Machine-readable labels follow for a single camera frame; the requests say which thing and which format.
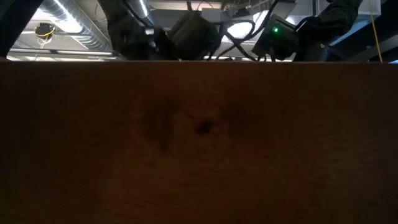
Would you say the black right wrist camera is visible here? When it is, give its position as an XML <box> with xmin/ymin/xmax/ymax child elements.
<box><xmin>251</xmin><ymin>14</ymin><xmax>299</xmax><ymax>62</ymax></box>

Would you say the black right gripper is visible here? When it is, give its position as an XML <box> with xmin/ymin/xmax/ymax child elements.
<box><xmin>294</xmin><ymin>17</ymin><xmax>330</xmax><ymax>62</ymax></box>

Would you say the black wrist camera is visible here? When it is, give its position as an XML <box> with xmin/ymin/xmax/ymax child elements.
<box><xmin>167</xmin><ymin>11</ymin><xmax>222</xmax><ymax>62</ymax></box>
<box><xmin>251</xmin><ymin>14</ymin><xmax>299</xmax><ymax>62</ymax></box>

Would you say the black camera cable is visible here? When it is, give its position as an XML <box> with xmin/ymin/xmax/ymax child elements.
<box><xmin>185</xmin><ymin>0</ymin><xmax>259</xmax><ymax>62</ymax></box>
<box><xmin>214</xmin><ymin>0</ymin><xmax>280</xmax><ymax>62</ymax></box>

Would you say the yellow wired ceiling device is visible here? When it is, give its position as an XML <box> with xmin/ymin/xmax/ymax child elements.
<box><xmin>33</xmin><ymin>22</ymin><xmax>57</xmax><ymax>50</ymax></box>

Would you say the silver smooth round duct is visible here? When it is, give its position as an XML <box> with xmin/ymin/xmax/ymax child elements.
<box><xmin>126</xmin><ymin>0</ymin><xmax>155</xmax><ymax>26</ymax></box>

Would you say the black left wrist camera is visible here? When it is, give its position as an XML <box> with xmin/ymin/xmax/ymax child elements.
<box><xmin>167</xmin><ymin>11</ymin><xmax>222</xmax><ymax>62</ymax></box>

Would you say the silver ribbed ceiling duct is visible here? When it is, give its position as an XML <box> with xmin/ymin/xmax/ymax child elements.
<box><xmin>39</xmin><ymin>0</ymin><xmax>113</xmax><ymax>52</ymax></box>

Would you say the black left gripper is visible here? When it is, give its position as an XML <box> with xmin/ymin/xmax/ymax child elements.
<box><xmin>146</xmin><ymin>27</ymin><xmax>181</xmax><ymax>62</ymax></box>

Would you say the yellow hanging cable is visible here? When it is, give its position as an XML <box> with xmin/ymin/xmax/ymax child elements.
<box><xmin>368</xmin><ymin>0</ymin><xmax>384</xmax><ymax>63</ymax></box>

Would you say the black right camera cable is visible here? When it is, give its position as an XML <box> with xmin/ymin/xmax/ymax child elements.
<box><xmin>214</xmin><ymin>0</ymin><xmax>280</xmax><ymax>62</ymax></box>

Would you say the black left camera cable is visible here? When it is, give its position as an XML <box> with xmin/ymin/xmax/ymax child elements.
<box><xmin>185</xmin><ymin>0</ymin><xmax>259</xmax><ymax>62</ymax></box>

